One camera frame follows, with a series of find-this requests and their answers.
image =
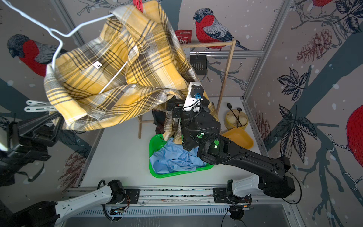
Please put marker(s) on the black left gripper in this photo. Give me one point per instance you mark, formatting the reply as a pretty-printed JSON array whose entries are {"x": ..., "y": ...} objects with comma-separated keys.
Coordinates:
[{"x": 28, "y": 138}]

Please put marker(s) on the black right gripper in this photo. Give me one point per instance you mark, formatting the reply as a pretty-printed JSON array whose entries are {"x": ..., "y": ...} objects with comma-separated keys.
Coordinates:
[{"x": 175, "y": 105}]

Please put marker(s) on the white clothespin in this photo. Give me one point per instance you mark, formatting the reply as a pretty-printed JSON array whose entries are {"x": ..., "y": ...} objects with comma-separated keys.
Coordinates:
[{"x": 38, "y": 106}]

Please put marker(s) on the light blue long-sleeve shirt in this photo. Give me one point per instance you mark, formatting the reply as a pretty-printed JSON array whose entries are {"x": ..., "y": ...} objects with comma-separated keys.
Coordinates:
[{"x": 175, "y": 159}]

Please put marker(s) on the yellow plaid flannel shirt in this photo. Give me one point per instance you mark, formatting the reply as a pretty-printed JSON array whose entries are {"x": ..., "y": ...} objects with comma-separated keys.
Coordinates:
[{"x": 136, "y": 64}]

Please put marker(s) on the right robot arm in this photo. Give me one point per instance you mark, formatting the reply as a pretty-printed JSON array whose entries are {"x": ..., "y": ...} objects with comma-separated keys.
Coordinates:
[{"x": 273, "y": 180}]

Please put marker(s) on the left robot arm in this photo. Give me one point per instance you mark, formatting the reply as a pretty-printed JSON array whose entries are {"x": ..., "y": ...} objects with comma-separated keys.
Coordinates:
[{"x": 39, "y": 161}]

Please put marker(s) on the long black spoon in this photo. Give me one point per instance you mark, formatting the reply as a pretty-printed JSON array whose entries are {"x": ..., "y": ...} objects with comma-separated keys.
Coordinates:
[{"x": 232, "y": 116}]

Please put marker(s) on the dark red plaid shirt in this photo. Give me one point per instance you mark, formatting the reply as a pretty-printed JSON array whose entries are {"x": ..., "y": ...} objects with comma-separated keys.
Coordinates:
[{"x": 159, "y": 120}]

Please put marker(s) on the yellow bamboo steamer basket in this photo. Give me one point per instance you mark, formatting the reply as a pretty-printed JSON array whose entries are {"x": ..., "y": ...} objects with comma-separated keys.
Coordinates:
[{"x": 243, "y": 118}]

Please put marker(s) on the green perforated plastic tray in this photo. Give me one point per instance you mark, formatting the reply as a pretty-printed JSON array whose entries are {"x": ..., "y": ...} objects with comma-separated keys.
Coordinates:
[{"x": 154, "y": 144}]

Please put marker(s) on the yellow plastic tray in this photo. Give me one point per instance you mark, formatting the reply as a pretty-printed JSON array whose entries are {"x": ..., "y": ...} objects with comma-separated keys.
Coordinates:
[{"x": 240, "y": 137}]

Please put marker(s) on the short black spoon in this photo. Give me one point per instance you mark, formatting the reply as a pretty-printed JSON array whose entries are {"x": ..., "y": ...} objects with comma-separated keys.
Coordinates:
[{"x": 238, "y": 118}]

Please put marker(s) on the red chips bag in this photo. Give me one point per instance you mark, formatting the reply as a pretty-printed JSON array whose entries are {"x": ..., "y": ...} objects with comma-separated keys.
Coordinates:
[{"x": 184, "y": 36}]

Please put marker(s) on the black wall basket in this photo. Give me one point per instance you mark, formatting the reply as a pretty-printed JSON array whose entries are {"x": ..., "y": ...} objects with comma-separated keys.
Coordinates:
[{"x": 199, "y": 64}]

